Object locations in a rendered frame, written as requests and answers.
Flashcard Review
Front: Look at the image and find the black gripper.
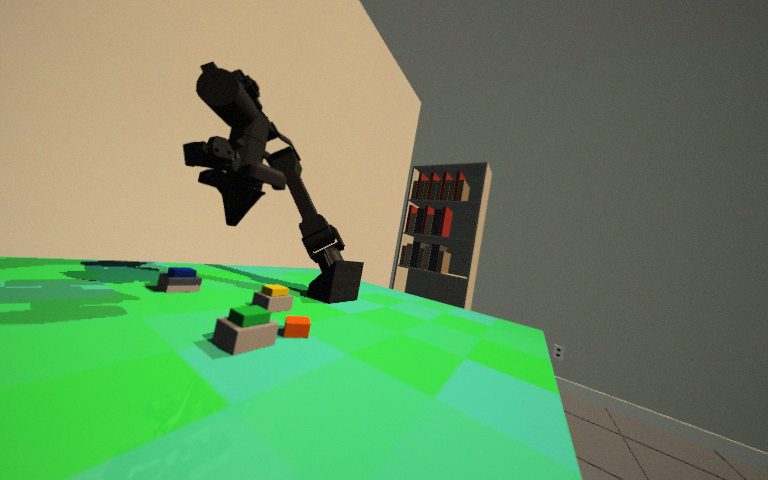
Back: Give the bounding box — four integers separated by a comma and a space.
198, 133, 287, 227

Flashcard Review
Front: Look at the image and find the blue button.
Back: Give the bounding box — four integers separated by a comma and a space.
157, 267, 202, 293

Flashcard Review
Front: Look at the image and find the yellow button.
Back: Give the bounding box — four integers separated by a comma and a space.
251, 285, 294, 313

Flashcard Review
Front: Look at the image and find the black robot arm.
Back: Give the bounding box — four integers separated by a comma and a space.
183, 62, 345, 272

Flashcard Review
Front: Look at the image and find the orange cube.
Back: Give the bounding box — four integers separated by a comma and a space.
283, 315, 311, 338

